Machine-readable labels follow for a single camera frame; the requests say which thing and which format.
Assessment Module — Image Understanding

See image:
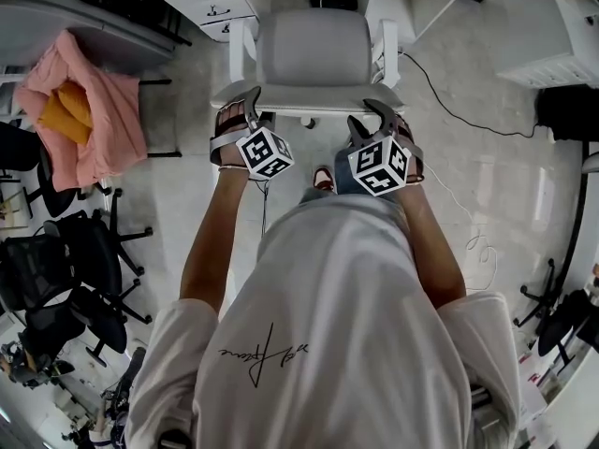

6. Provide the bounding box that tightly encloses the pink blanket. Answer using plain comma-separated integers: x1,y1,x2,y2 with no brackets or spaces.
12,29,149,194

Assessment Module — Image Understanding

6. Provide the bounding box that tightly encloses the orange cushion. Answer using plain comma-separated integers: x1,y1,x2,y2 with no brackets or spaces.
37,94,93,147
58,80,95,130

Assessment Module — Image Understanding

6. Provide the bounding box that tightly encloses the person's right forearm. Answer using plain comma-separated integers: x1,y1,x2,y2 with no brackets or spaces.
395,180,467,311

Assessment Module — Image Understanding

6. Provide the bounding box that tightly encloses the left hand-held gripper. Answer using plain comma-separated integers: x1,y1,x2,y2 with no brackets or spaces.
235,86,296,181

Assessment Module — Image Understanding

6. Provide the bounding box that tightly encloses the person's left forearm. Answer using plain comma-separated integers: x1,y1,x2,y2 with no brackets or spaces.
179,166,249,317

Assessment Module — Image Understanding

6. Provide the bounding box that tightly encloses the white chair with grey seat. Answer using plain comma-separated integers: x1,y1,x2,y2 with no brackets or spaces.
210,7,407,128

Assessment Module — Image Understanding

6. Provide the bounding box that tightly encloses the long white cable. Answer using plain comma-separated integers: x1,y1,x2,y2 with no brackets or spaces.
423,166,500,294

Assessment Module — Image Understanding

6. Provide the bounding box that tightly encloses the person's right hand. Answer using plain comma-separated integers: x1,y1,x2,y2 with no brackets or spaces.
391,112,426,185

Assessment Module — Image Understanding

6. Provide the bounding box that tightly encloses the thin black cable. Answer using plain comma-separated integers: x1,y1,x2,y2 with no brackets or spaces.
255,179,273,234

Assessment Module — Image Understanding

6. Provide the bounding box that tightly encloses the white refrigerator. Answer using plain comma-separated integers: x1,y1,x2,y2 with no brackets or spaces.
0,0,178,72

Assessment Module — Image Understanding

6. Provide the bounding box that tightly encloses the person's red shoe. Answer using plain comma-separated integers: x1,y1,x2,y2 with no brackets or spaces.
312,166,336,194

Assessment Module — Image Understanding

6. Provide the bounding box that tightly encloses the white metal shelf rack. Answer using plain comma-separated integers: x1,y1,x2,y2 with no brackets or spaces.
0,63,32,116

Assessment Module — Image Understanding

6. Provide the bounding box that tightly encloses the black power cable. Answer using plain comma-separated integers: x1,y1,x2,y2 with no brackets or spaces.
396,49,544,138

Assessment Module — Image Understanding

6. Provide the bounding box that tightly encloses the person's left hand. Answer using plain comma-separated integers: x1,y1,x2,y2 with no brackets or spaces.
209,99,248,168

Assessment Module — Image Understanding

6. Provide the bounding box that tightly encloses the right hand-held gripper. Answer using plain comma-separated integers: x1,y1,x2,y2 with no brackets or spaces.
345,98,413,198

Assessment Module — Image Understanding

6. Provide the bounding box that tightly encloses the person's white shirt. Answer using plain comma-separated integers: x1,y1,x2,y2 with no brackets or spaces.
124,194,523,449

